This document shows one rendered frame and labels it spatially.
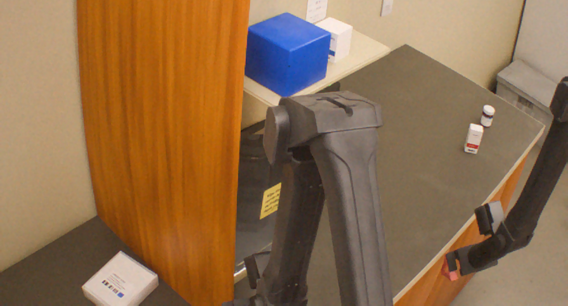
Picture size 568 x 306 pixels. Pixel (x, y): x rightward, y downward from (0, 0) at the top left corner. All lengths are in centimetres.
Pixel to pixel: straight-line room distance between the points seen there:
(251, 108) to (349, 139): 40
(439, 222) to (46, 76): 109
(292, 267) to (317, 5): 49
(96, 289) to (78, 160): 34
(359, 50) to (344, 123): 54
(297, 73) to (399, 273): 70
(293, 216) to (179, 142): 33
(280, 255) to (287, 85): 27
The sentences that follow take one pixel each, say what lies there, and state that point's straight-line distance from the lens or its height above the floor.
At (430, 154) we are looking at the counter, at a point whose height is 94.
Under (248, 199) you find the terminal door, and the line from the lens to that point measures 126.
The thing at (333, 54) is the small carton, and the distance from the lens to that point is 111.
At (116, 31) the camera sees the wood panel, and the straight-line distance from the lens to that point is 114.
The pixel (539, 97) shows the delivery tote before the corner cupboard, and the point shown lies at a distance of 381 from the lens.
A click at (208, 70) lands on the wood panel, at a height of 158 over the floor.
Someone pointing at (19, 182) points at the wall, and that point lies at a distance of 145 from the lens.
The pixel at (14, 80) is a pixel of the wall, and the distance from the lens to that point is 130.
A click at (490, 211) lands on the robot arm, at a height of 127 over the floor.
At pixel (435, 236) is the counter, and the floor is 94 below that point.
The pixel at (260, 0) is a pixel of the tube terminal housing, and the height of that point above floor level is 164.
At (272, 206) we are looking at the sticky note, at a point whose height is 114.
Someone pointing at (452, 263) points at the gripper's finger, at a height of 111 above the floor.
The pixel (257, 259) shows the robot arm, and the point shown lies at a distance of 106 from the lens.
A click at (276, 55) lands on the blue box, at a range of 98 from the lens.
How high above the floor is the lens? 207
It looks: 38 degrees down
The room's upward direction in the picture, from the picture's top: 6 degrees clockwise
